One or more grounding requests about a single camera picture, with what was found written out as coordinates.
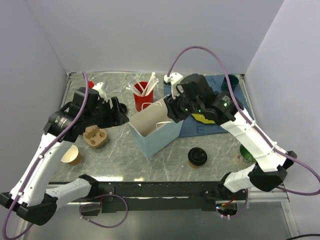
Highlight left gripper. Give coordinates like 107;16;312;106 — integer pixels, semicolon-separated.
84;96;130;129

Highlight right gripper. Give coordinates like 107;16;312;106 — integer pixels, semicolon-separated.
163;85;203;123

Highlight light blue paper bag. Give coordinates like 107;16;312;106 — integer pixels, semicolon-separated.
128;98;183;159

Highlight black cup lid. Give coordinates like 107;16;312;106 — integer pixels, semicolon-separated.
187;147;208;163
119;103;128;114

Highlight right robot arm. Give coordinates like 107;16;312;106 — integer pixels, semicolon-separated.
163;72;293;200

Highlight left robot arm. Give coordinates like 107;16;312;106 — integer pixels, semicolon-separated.
0;87;129;226

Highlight blue letter-print cloth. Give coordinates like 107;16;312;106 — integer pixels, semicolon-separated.
178;74;253;138

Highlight yellow dotted plate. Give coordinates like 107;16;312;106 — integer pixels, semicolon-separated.
192;113;215;124

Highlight red straw holder cup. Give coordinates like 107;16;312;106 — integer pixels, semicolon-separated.
133;81;154;112

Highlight cardboard cup carrier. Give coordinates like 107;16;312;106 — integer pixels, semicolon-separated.
83;125;108;149

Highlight white wrapped straws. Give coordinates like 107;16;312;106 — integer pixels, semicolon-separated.
125;72;159;97

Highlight dark green mug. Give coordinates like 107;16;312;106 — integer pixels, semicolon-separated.
220;74;239;91

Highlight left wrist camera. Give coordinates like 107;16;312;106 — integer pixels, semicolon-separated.
88;81;110;101

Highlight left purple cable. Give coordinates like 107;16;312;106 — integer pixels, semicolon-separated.
1;71;90;239

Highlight purple cable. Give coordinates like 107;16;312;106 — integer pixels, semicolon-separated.
1;71;90;239
167;46;320;218

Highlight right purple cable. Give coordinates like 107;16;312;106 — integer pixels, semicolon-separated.
167;46;320;218

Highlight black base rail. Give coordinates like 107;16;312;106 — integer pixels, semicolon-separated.
80;174;246;213

